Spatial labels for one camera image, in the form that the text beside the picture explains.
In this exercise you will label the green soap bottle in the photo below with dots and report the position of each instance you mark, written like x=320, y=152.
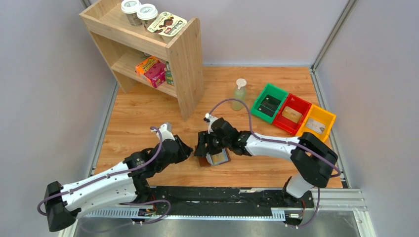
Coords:
x=239, y=93

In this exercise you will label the white lidded cup left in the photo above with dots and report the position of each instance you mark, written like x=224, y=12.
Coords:
x=130, y=8

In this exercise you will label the brown leather card holder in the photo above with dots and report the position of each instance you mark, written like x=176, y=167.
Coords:
x=213, y=160

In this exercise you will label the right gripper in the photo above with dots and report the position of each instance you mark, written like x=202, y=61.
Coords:
x=205, y=143

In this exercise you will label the pink snack box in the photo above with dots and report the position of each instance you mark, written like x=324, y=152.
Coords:
x=160, y=78

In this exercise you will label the yellow plastic bin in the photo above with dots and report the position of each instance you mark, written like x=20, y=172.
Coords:
x=321, y=115

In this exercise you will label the green box on shelf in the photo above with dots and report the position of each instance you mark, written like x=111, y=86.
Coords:
x=168, y=74

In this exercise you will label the red plastic bin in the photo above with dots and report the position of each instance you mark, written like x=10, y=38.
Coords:
x=296, y=103

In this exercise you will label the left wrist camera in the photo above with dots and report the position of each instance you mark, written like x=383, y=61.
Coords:
x=165, y=131

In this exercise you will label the black card in green bin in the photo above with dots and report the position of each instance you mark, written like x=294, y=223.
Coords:
x=269, y=105

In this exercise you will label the wooden shelf unit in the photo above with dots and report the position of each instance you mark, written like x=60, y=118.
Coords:
x=123, y=46

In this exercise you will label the silver card in yellow bin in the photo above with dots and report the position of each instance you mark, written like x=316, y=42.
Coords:
x=315, y=126

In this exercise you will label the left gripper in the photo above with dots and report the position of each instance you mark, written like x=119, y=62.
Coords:
x=178, y=147

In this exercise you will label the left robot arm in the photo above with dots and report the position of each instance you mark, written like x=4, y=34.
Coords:
x=123, y=183

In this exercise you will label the green plastic bin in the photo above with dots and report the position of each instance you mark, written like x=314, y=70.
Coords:
x=275, y=92

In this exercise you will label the Chobani yogurt package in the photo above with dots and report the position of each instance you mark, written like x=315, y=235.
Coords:
x=167, y=25

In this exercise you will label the white lidded cup right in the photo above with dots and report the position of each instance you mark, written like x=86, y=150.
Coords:
x=147, y=13

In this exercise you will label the gold card in red bin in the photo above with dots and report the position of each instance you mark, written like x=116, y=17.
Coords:
x=291, y=114

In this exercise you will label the orange snack box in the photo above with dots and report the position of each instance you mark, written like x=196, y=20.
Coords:
x=148, y=68

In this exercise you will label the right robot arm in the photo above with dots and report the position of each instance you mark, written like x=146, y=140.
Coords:
x=313, y=159

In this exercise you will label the white lidded cup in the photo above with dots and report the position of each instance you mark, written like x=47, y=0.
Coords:
x=147, y=13
x=130, y=8

